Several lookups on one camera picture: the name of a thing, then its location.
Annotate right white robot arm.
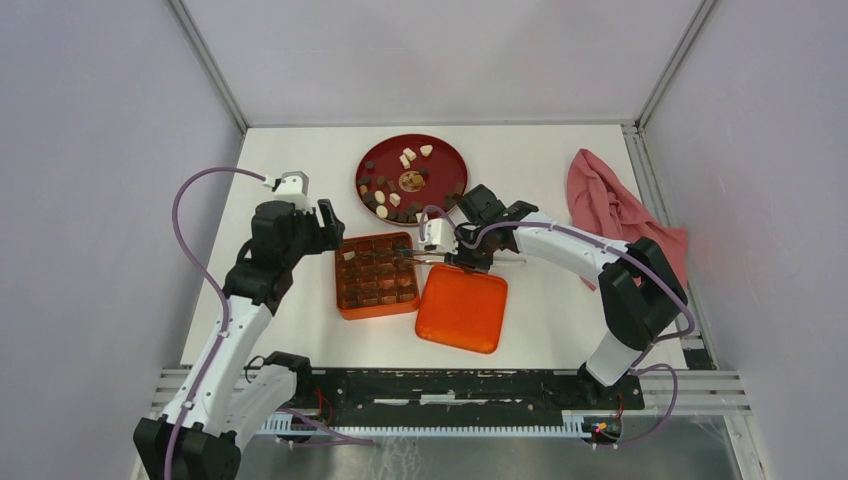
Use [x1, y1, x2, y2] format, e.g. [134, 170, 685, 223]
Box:
[418, 185, 695, 408]

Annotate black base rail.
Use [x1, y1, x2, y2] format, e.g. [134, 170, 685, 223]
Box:
[285, 368, 645, 428]

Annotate orange box lid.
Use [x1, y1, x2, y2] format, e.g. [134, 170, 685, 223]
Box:
[415, 265, 508, 354]

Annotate white square chocolate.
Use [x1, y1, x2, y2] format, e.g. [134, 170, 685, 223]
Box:
[402, 148, 418, 162]

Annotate round red tray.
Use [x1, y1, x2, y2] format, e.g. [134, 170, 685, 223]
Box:
[354, 134, 469, 226]

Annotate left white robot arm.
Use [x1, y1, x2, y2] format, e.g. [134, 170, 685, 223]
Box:
[133, 199, 345, 479]

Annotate orange chocolate box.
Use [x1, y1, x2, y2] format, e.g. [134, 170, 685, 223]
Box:
[334, 231, 420, 320]

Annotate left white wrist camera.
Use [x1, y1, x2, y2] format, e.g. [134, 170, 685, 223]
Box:
[263, 171, 312, 213]

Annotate metal tongs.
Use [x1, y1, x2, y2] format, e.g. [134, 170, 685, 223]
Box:
[394, 246, 528, 270]

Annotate pink cloth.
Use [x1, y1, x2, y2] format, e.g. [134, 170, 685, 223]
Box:
[565, 149, 689, 287]

